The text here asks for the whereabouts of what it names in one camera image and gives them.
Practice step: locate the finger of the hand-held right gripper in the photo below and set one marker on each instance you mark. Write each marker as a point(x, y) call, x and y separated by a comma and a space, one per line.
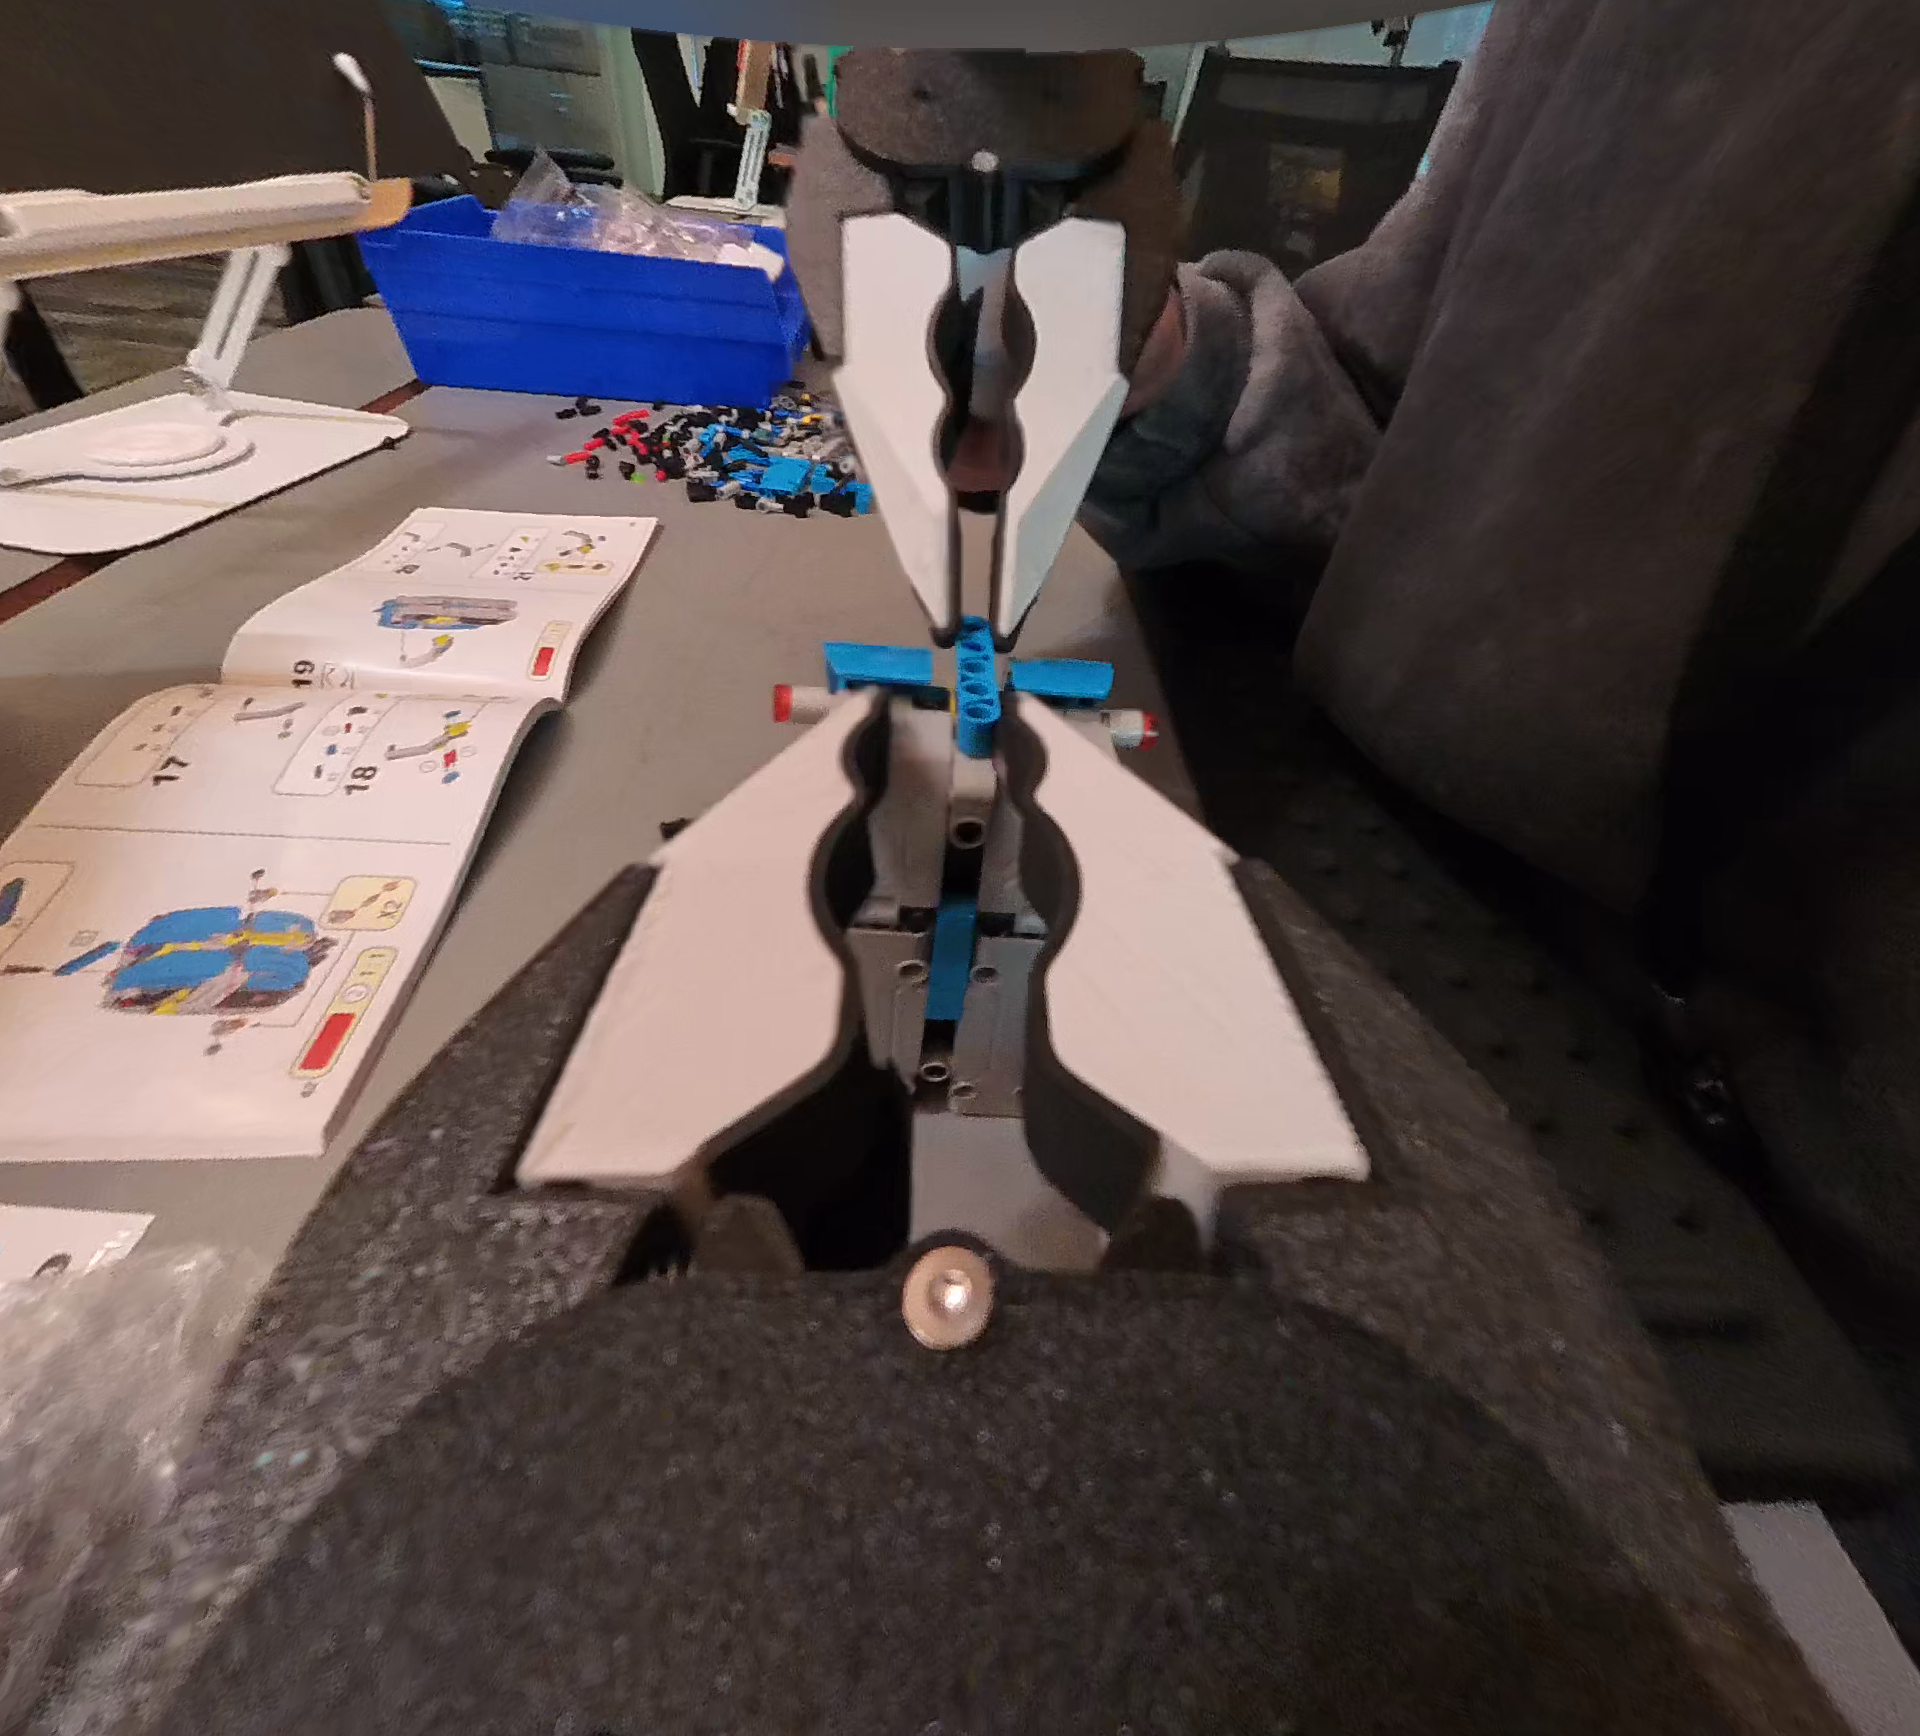
point(884, 341)
point(1081, 341)

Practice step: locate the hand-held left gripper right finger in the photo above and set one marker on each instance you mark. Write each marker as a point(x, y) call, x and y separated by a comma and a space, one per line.
point(1184, 1016)

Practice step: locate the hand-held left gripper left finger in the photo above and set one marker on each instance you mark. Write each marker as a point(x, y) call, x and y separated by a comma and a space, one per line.
point(705, 1016)

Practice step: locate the blue brick toy car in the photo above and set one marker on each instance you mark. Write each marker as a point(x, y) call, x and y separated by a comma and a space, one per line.
point(960, 986)

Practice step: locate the blue brick beam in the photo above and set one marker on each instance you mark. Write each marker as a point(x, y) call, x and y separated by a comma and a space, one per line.
point(975, 687)

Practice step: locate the person's right forearm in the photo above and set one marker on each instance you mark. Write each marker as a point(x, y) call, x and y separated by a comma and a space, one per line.
point(1274, 417)

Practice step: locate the grey desk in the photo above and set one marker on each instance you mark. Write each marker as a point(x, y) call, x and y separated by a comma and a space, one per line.
point(675, 596)

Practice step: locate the person's right hand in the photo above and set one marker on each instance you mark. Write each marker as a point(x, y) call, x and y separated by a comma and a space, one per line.
point(1159, 356)

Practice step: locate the pile of small brick parts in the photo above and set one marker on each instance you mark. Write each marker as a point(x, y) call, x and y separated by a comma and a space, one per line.
point(735, 460)

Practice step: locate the wooden board white stand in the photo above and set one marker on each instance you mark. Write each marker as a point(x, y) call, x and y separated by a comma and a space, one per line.
point(752, 154)

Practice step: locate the dark dotted cloth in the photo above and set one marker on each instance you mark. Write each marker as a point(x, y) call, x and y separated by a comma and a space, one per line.
point(1424, 1016)

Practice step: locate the blue storage bin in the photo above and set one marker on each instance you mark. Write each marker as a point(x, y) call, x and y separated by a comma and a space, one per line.
point(600, 327)

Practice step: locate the crumpled clear plastic bag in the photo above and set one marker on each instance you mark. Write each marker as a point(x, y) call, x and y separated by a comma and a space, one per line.
point(600, 220)
point(91, 1466)

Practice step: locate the open instruction booklet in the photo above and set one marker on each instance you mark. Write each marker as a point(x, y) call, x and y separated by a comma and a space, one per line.
point(224, 867)

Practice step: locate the blue printed leaflet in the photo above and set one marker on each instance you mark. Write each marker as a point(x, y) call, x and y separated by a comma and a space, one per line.
point(60, 1240)

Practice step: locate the white adjustable stand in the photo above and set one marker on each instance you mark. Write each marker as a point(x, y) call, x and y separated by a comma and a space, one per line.
point(181, 460)

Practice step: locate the black divider panel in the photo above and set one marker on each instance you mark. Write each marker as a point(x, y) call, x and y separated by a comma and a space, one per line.
point(150, 10)

